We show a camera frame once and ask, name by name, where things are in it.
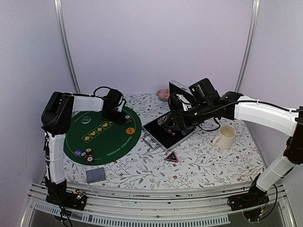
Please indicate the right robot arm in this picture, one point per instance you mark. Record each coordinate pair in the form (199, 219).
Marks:
(236, 106)

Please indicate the small green chip stack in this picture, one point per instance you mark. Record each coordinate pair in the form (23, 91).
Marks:
(128, 119)

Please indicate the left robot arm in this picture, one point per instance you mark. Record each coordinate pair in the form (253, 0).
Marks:
(56, 121)

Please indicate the clear dealer button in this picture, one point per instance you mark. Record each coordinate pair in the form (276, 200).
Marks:
(85, 120)

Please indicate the orange big blind button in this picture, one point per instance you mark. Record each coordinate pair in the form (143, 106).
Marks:
(130, 131)

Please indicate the white ribbed mug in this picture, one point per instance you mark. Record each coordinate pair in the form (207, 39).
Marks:
(225, 137)

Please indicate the green and red chip stack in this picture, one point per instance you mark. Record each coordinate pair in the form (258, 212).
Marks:
(87, 155)

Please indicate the black red triangle token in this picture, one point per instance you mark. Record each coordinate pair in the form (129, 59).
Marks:
(172, 157)

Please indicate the red dice row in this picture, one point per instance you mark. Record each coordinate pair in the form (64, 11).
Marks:
(170, 132)

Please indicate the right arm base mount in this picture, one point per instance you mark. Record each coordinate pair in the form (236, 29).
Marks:
(254, 197)

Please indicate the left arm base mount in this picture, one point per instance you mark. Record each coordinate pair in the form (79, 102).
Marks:
(67, 197)

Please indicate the green round poker mat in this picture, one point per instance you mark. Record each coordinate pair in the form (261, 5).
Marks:
(108, 140)

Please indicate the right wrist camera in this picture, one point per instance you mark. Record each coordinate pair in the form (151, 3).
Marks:
(179, 102)

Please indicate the aluminium poker chip case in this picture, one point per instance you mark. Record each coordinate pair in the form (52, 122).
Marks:
(163, 132)

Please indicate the blue playing card deck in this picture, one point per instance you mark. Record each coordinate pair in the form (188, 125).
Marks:
(95, 175)

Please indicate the aluminium front rail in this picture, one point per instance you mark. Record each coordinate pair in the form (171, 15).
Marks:
(195, 207)

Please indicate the patterned ceramic bowl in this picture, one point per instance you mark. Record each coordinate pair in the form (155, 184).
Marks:
(163, 94)

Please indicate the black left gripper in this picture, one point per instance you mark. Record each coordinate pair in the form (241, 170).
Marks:
(121, 120)

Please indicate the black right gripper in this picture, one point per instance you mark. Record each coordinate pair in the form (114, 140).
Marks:
(176, 116)

